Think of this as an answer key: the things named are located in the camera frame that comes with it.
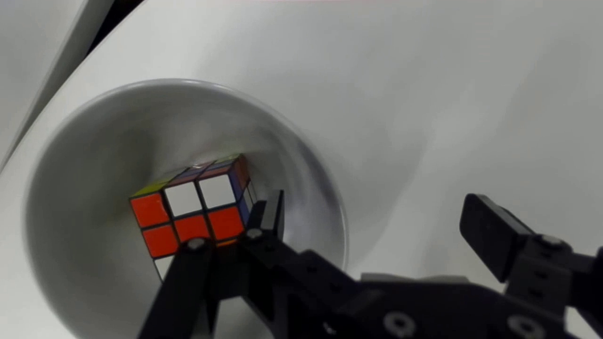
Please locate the white ceramic bowl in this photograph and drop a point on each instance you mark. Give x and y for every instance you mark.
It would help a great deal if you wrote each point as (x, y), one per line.
(143, 167)

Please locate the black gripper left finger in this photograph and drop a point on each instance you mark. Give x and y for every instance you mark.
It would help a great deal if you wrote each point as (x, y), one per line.
(290, 291)

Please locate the small rubik's cube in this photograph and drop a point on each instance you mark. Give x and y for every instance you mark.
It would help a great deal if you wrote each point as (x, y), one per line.
(207, 199)

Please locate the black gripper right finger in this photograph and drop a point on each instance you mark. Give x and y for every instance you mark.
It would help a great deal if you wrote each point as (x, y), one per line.
(540, 271)

